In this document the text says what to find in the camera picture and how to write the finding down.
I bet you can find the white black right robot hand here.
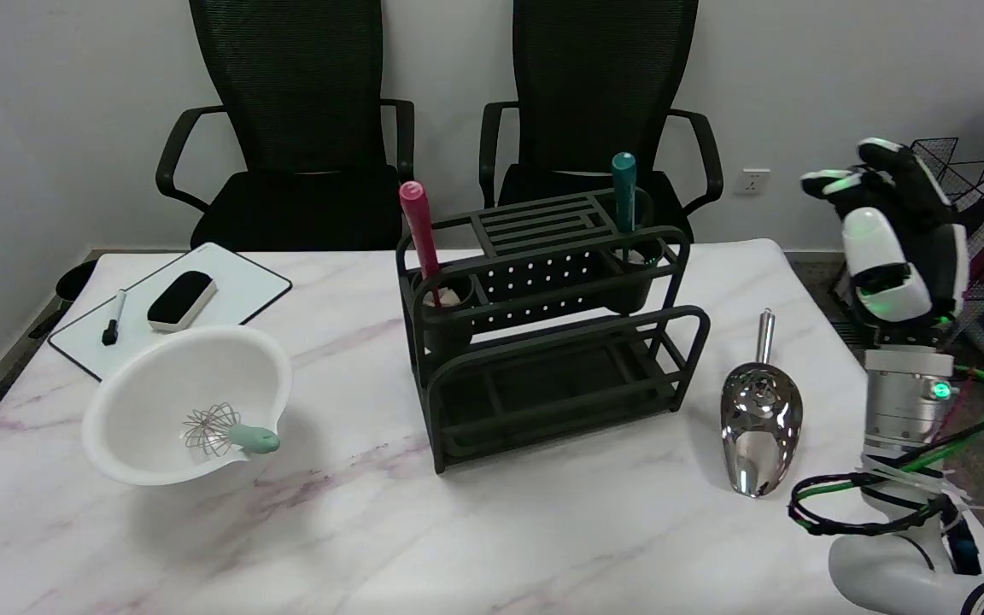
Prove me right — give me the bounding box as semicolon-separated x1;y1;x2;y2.
801;138;969;347

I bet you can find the pink sponge bottle brush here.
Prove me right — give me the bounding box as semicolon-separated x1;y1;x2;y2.
399;181;473;308

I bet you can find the teal bottle brush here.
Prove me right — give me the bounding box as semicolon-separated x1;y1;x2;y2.
612;152;640;261

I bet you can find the shiny steel scoop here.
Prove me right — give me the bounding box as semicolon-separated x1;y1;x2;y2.
720;308;804;499

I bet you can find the black mesh office chair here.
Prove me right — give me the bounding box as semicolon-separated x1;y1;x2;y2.
479;0;724;244
156;0;417;252

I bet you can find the black metal rack organizer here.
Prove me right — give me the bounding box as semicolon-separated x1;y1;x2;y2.
395;190;711;475

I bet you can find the small whiteboard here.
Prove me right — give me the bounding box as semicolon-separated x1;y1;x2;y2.
48;243;293;382

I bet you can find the black whiteboard eraser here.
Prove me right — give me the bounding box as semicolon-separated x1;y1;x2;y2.
147;271;219;333

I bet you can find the white plastic bowl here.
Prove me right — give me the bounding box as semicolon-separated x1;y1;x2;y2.
82;325;294;487

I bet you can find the black whiteboard marker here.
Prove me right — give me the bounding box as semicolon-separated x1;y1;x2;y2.
102;289;128;347

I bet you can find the black round floor object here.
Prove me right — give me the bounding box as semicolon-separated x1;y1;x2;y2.
28;259;98;339

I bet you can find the black wire book rack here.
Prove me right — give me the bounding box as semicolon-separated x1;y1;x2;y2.
829;137;984;385

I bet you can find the wire whisk mint handle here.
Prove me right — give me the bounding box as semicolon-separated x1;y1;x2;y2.
183;403;282;458

